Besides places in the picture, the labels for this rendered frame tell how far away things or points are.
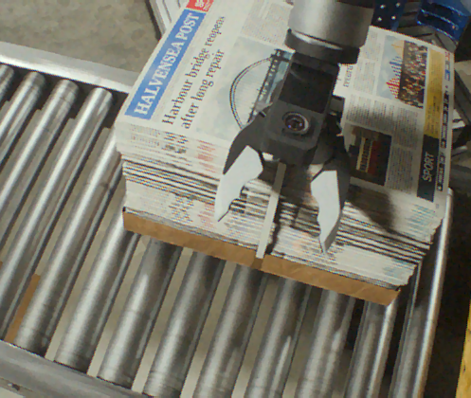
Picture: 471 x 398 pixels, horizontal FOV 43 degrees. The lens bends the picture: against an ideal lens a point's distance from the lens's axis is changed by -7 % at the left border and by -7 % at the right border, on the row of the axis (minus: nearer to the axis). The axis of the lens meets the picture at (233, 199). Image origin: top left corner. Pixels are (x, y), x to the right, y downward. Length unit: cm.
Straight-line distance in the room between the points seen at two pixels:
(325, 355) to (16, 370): 42
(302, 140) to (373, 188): 18
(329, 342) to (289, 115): 42
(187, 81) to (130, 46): 151
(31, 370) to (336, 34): 57
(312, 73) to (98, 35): 177
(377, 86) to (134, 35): 158
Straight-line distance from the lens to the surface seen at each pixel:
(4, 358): 87
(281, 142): 50
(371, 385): 85
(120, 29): 229
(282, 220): 74
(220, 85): 72
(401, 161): 70
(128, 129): 69
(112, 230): 91
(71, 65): 110
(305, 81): 55
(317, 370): 84
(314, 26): 55
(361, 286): 82
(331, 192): 60
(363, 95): 75
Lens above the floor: 160
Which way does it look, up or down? 60 degrees down
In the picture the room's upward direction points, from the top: 7 degrees clockwise
